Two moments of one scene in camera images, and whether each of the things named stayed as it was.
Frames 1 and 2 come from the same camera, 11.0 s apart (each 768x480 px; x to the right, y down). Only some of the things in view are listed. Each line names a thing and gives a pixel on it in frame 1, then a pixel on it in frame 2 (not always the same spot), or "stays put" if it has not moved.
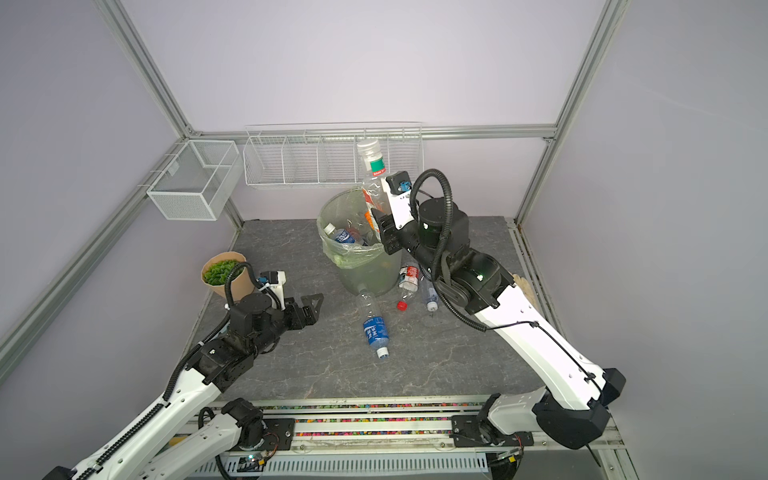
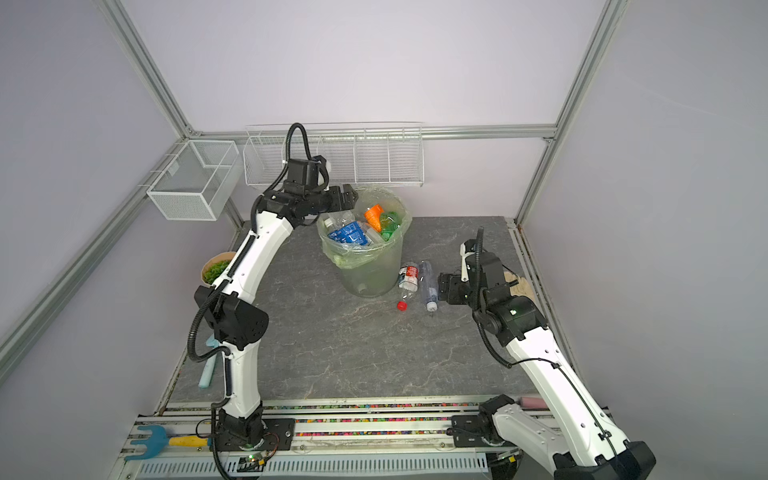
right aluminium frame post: x=605 y=29 stays put
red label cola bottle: x=409 y=277 stays put
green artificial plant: x=218 y=273 stays put
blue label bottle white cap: x=375 y=324 → x=352 y=232
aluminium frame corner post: x=118 y=21 stays put
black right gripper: x=395 y=236 → x=451 y=288
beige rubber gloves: x=525 y=288 stays put
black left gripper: x=311 y=315 → x=339 y=204
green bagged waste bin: x=349 y=239 stays put
